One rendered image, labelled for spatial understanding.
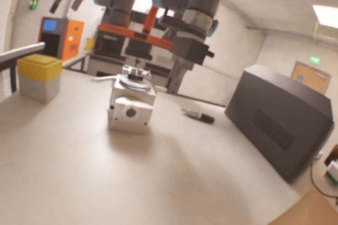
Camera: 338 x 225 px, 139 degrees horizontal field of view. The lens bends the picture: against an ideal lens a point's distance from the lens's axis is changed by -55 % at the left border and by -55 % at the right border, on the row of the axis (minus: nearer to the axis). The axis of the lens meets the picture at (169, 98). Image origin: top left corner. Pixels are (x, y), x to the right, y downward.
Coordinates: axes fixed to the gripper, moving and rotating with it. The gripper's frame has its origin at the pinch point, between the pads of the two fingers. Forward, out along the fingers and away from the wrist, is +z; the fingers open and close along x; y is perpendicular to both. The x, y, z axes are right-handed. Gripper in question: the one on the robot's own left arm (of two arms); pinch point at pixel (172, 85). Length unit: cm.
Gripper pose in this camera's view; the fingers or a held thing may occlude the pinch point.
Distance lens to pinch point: 38.3
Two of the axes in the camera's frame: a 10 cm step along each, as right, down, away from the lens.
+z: -3.3, 8.8, 3.4
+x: -2.6, -4.4, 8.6
